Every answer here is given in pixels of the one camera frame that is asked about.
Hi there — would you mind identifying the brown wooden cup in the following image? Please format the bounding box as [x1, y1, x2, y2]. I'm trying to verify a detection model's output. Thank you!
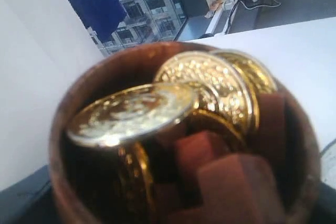
[49, 42, 321, 223]

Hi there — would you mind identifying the gold coin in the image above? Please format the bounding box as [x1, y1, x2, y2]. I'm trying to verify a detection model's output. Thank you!
[66, 82, 199, 148]
[211, 49, 278, 94]
[153, 51, 260, 135]

